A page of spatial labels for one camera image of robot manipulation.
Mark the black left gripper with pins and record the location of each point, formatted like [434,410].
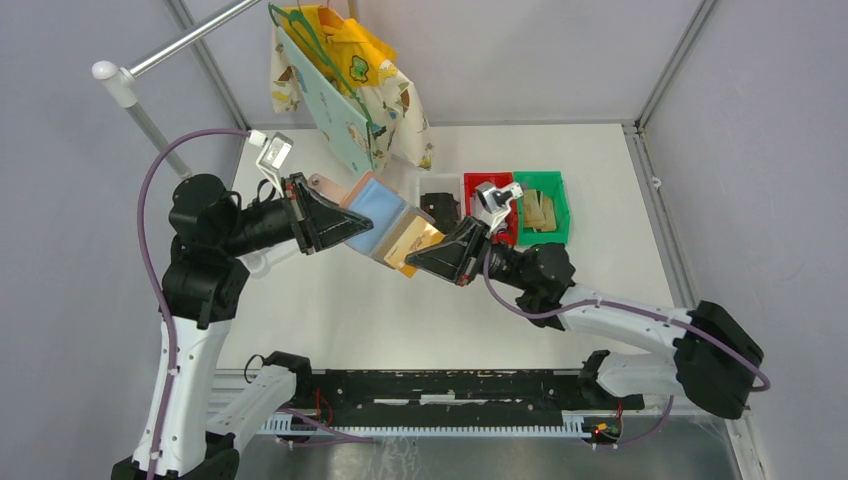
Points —
[317,221]

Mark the gold cards stack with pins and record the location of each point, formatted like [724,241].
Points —
[538,212]

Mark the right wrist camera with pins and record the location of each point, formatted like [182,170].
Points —
[492,204]

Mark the gold credit card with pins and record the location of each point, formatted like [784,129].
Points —
[415,234]

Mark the white plastic bin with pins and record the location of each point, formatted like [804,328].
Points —
[440,182]

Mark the green plastic bin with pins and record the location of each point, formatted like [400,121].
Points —
[551,184]

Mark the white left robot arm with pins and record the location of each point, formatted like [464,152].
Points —
[198,297]

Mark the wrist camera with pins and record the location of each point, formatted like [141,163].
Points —
[492,204]
[274,150]

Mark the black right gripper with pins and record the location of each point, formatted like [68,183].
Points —
[456,257]

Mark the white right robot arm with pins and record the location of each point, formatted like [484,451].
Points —
[702,354]

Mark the red plastic bin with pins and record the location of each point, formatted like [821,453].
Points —
[509,233]

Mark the green clothes hanger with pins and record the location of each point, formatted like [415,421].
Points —
[303,29]

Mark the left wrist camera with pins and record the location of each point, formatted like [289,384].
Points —
[274,150]

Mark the black cards stack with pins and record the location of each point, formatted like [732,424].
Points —
[443,208]

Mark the light green cartoon garment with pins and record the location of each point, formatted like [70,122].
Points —
[345,131]

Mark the yellow patterned children shirt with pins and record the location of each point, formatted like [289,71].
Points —
[400,126]

